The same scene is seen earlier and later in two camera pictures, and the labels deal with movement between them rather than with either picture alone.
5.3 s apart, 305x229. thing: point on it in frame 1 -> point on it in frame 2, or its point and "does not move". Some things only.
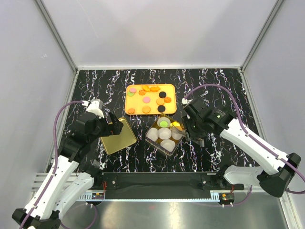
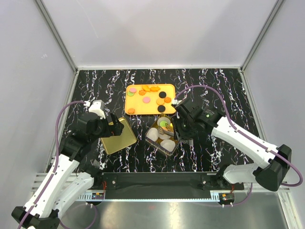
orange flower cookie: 167,99 does not move
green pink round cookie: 163,123 does not move
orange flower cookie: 131,110 does not move
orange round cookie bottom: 146,109 -> 170,129
